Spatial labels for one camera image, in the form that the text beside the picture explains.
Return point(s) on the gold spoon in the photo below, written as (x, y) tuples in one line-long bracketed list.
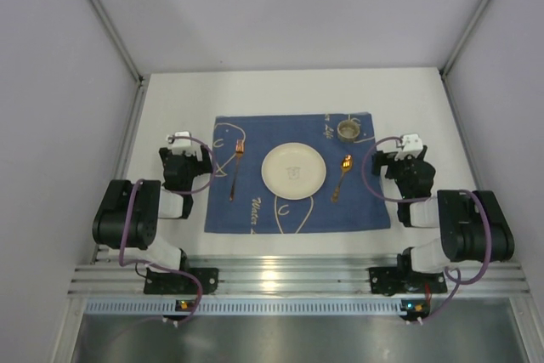
[(347, 165)]

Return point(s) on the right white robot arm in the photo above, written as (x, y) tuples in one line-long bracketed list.
[(473, 230)]

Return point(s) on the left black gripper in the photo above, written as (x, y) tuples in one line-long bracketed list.
[(183, 159)]

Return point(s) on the slotted grey cable duct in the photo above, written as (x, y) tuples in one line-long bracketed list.
[(257, 306)]

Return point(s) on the cream ceramic plate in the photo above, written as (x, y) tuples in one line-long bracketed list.
[(293, 171)]

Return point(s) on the right aluminium frame post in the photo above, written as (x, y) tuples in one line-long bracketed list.
[(462, 41)]

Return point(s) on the blue fish pattern placemat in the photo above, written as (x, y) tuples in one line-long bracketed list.
[(255, 210)]

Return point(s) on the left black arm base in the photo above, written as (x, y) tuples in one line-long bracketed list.
[(162, 283)]

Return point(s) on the small beige ceramic cup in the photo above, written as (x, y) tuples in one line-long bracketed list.
[(348, 131)]

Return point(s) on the rose gold fork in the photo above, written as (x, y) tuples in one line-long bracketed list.
[(239, 152)]

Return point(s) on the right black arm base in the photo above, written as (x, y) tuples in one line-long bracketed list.
[(389, 281)]

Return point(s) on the aluminium frame post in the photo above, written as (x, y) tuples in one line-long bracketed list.
[(462, 41), (116, 40)]

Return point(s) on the left aluminium frame post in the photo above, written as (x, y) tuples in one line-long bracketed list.
[(116, 40)]

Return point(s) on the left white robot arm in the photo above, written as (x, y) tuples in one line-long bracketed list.
[(128, 216)]

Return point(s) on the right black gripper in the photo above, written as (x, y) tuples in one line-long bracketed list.
[(402, 161)]

